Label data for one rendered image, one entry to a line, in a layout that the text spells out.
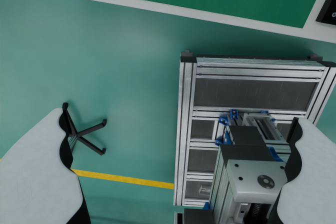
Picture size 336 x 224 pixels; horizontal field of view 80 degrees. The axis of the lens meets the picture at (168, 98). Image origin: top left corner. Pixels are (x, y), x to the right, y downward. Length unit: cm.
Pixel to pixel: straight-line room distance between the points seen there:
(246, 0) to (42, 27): 125
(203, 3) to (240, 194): 42
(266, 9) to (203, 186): 142
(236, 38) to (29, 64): 136
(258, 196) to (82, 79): 131
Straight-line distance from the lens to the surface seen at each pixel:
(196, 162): 155
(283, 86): 132
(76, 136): 174
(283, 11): 56
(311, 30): 61
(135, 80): 141
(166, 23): 128
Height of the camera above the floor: 126
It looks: 60 degrees down
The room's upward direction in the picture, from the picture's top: 175 degrees counter-clockwise
